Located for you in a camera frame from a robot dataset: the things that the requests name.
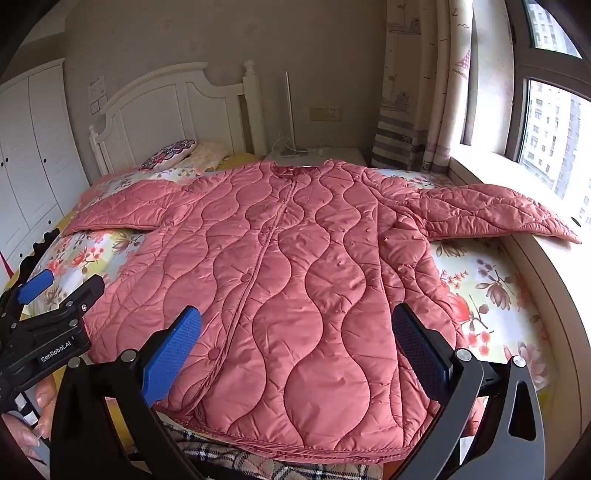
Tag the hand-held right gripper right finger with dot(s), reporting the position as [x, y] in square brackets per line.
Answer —
[419, 355]

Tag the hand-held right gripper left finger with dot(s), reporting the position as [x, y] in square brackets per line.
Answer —
[171, 355]

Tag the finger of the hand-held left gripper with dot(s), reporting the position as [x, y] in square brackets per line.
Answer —
[37, 286]
[83, 297]

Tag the pink quilted jacket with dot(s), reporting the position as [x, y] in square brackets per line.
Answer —
[300, 277]

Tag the person's left hand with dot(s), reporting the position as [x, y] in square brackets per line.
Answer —
[46, 397]

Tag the black jagged object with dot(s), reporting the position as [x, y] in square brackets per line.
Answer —
[41, 242]

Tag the floral bed cover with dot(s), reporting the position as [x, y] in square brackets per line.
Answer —
[485, 286]

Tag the white wardrobe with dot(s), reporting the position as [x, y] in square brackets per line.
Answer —
[32, 152]

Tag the plaid cloth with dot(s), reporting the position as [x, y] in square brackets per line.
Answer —
[258, 466]

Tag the beige window sill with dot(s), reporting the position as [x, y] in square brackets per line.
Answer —
[568, 295]

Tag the patterned purple pillow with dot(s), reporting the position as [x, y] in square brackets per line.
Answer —
[168, 152]

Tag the beige pillow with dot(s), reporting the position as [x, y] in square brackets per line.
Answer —
[210, 154]

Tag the white wooden headboard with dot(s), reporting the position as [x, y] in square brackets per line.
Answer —
[161, 106]

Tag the yellow pillow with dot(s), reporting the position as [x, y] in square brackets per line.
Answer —
[240, 159]

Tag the white nightstand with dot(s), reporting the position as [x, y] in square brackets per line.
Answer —
[341, 154]

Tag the dark framed window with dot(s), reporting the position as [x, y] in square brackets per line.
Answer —
[549, 129]

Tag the printed curtain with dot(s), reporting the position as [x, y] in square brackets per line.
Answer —
[406, 92]

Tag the slim white lamp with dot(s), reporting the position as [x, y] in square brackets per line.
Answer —
[289, 106]

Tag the paper note on wall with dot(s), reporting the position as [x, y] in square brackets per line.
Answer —
[97, 94]

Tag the wall socket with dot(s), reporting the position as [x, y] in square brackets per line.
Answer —
[325, 113]

